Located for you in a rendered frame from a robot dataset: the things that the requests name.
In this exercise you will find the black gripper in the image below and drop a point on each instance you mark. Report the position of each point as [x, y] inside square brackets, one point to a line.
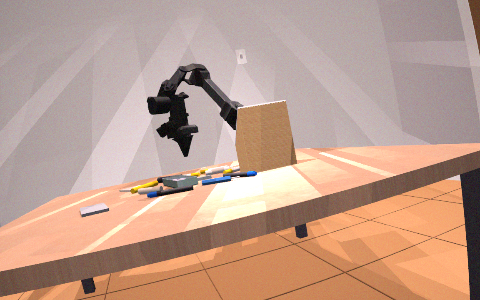
[183, 134]

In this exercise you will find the grey cylinder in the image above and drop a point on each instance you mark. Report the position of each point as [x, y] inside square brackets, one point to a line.
[159, 179]

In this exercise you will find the grey keyboard with keys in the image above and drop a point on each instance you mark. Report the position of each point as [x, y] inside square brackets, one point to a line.
[179, 181]

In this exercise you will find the black marker with blue cap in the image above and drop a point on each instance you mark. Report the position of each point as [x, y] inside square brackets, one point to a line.
[241, 174]
[170, 191]

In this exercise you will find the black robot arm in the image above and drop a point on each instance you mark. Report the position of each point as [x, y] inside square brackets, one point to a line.
[166, 100]

